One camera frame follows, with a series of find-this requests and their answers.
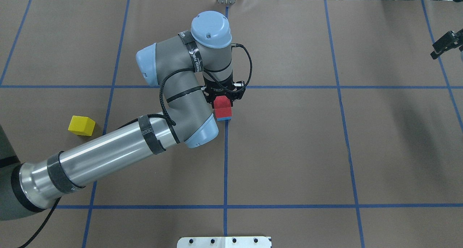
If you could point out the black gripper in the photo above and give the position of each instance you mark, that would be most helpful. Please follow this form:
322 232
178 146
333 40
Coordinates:
217 86

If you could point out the white camera post with base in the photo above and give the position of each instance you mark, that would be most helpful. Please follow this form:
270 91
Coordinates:
225 242

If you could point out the yellow block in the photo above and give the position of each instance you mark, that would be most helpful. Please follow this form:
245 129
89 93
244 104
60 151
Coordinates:
81 125

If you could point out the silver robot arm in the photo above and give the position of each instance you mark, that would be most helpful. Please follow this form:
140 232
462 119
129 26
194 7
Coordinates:
190 69

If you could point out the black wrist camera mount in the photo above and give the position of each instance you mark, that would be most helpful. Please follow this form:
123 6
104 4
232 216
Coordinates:
450 40

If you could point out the blue block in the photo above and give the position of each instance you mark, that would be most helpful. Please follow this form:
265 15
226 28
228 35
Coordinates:
223 118

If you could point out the red block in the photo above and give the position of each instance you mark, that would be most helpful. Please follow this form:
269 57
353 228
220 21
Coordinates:
222 106

